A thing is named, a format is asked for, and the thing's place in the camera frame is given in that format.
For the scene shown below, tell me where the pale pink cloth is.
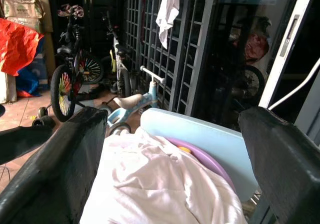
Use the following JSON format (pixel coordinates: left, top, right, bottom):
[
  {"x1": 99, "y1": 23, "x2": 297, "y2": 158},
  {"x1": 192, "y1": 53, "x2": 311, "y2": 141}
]
[{"x1": 79, "y1": 127, "x2": 248, "y2": 224}]

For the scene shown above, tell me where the light blue balance bike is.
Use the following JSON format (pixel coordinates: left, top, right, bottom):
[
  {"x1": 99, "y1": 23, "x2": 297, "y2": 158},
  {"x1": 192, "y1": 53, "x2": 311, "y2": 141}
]
[{"x1": 98, "y1": 65, "x2": 167, "y2": 137}]

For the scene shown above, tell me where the black metal grille gate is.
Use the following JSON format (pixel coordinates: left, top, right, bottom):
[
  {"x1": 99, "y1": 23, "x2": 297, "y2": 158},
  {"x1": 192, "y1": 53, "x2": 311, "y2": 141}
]
[{"x1": 123, "y1": 0, "x2": 219, "y2": 115}]

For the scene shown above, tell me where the white hanging garment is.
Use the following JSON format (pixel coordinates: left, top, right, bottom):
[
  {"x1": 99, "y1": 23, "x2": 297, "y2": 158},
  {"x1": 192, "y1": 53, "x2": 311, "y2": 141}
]
[{"x1": 155, "y1": 0, "x2": 181, "y2": 50}]

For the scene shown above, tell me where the white children's bicycle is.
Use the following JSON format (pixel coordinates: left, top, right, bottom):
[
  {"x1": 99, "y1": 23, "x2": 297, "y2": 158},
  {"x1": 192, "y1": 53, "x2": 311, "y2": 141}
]
[{"x1": 100, "y1": 10, "x2": 133, "y2": 99}]

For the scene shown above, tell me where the light blue plastic stool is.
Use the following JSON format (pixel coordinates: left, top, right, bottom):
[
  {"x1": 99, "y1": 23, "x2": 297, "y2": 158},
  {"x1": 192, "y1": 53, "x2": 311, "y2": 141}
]
[{"x1": 139, "y1": 107, "x2": 260, "y2": 203}]

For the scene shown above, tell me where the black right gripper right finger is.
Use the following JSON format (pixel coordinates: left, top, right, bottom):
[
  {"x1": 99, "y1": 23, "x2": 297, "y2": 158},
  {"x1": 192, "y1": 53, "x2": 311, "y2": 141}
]
[{"x1": 238, "y1": 106, "x2": 320, "y2": 224}]

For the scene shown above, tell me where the white cable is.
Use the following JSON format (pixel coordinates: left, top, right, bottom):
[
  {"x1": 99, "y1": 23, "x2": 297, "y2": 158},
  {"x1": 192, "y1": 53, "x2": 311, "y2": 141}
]
[{"x1": 268, "y1": 57, "x2": 320, "y2": 111}]

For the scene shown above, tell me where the purple plastic basin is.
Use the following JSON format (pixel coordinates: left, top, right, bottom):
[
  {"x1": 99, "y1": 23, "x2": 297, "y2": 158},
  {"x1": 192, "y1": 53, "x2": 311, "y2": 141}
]
[{"x1": 165, "y1": 137, "x2": 236, "y2": 192}]

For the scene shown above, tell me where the red plastic sheet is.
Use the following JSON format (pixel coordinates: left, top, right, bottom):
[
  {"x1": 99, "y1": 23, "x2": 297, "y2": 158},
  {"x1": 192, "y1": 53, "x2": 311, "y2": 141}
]
[{"x1": 0, "y1": 17, "x2": 45, "y2": 77}]

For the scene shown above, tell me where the black children's bicycle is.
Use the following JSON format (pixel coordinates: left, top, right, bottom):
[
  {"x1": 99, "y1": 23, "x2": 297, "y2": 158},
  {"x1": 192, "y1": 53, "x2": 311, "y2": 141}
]
[{"x1": 31, "y1": 5, "x2": 105, "y2": 128}]

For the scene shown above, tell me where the blue plastic bag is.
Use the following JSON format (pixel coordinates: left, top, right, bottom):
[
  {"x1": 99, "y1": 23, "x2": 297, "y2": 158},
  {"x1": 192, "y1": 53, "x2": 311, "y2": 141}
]
[{"x1": 15, "y1": 37, "x2": 48, "y2": 98}]

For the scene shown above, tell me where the white sliding door frame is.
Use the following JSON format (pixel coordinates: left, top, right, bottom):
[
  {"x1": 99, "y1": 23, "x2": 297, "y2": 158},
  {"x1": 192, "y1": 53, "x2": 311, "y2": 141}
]
[{"x1": 258, "y1": 0, "x2": 320, "y2": 109}]

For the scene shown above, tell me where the beige printed sack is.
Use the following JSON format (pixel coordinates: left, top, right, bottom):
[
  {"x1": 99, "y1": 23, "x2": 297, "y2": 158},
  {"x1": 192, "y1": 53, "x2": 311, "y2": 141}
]
[{"x1": 0, "y1": 0, "x2": 46, "y2": 20}]

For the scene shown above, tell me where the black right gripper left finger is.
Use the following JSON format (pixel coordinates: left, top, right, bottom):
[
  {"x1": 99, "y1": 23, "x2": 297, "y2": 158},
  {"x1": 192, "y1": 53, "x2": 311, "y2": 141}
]
[{"x1": 0, "y1": 106, "x2": 109, "y2": 224}]

